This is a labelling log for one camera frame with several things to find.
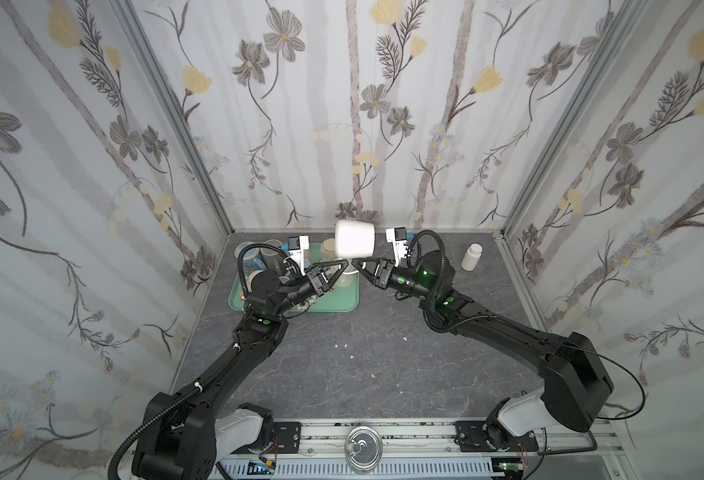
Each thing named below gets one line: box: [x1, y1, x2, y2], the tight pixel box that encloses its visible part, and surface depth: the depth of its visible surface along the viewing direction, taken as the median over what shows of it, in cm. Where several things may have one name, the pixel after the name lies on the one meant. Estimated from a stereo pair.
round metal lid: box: [344, 426, 383, 475], surface depth 65 cm
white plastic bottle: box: [461, 243, 483, 272], surface depth 106 cm
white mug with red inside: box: [334, 220, 375, 258], surface depth 68 cm
